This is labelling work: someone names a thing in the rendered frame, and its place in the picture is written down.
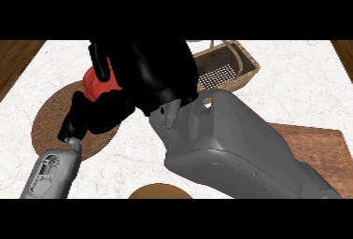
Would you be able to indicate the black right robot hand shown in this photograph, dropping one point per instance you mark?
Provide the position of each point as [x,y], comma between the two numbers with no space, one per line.
[146,71]

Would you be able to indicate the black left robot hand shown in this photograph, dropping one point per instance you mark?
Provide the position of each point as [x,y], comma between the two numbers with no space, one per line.
[99,116]

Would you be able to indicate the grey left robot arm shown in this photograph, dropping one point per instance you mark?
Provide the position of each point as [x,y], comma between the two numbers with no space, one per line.
[50,172]

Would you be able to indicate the wicker basket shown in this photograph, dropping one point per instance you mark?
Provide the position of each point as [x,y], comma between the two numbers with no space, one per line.
[244,71]

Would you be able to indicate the round brown wooden disc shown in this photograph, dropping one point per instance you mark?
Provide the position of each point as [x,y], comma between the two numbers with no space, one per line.
[160,191]

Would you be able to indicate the round brown cork mat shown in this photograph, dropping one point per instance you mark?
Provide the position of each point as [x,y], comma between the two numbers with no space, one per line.
[49,126]

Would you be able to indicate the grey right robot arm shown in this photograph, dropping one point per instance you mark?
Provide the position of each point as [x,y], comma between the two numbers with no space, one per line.
[229,143]

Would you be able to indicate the brown wooden cutting board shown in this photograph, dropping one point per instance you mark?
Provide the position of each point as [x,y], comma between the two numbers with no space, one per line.
[323,149]

